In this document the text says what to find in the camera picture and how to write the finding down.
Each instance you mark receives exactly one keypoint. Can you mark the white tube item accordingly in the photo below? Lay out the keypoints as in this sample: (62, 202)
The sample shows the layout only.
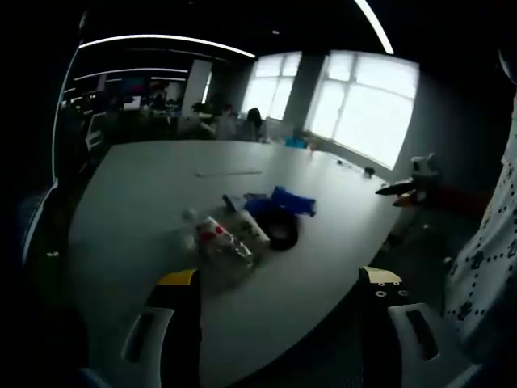
(250, 228)

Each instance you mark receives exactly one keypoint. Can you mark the black tape roll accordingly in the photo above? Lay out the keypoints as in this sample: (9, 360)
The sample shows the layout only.
(284, 238)

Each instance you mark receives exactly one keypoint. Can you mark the blue cloth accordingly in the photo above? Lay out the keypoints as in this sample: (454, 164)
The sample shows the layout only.
(295, 202)

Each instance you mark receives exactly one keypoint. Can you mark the narrow window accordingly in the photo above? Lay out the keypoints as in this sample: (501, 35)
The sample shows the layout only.
(270, 85)

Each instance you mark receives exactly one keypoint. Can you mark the grey table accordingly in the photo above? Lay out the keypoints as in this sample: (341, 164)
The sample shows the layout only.
(161, 194)

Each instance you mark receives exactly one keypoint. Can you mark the office chair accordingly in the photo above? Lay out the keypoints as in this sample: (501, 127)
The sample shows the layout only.
(95, 131)

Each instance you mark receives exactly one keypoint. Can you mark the thin grey strip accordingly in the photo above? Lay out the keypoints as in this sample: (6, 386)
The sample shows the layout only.
(228, 173)

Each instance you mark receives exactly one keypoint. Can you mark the clear plastic bag with items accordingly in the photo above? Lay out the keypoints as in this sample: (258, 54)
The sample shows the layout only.
(220, 242)

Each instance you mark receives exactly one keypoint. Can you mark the computer monitor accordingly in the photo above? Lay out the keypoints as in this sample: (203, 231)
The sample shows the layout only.
(132, 103)

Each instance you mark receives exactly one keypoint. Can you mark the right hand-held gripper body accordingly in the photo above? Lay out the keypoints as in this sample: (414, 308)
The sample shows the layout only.
(425, 171)

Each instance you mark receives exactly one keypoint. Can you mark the large window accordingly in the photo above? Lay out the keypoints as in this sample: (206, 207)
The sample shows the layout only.
(363, 105)

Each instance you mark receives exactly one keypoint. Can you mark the small dark object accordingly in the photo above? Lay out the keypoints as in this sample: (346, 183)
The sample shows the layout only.
(369, 173)

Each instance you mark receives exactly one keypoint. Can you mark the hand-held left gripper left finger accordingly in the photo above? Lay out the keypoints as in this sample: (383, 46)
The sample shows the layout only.
(186, 323)

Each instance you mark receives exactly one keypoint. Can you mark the blue box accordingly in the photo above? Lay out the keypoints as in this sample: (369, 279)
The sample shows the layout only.
(295, 142)

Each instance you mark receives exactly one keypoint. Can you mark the ceiling light strip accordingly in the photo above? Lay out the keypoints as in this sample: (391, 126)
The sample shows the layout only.
(169, 40)
(375, 24)

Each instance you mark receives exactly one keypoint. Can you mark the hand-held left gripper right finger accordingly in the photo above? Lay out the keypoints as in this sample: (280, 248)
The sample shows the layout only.
(375, 323)

